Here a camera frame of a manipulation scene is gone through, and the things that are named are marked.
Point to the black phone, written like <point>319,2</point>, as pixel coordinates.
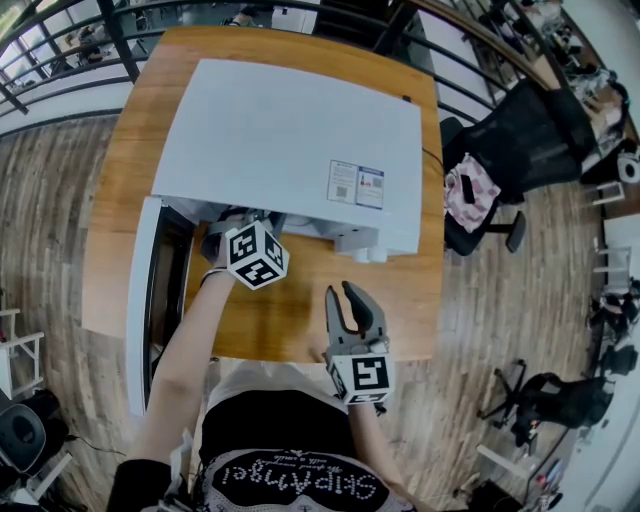
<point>467,189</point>

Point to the white microwave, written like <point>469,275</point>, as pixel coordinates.
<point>280,140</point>

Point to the white folding chair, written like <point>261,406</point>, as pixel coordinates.
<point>25,341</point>

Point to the white round appliance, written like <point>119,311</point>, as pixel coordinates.
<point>630,167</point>

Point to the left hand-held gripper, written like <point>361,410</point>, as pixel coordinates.
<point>255,250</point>

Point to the grey round appliance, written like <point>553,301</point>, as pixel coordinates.
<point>20,435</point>

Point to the pink patterned cloth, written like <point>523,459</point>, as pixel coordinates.
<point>487,192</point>

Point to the person's right forearm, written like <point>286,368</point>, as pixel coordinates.
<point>370,440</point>

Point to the black mesh office chair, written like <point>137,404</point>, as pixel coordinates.
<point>530,135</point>

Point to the person's beige trousers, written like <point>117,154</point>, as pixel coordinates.
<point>270,380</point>

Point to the person's left forearm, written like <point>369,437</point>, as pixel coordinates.
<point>190,350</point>

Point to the person's black printed shirt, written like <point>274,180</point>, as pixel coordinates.
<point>280,430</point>

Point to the black swivel chair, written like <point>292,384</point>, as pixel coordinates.
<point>565,400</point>

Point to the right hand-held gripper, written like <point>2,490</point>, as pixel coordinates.
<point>370,375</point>

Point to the person's left hand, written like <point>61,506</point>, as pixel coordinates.
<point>215,252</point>

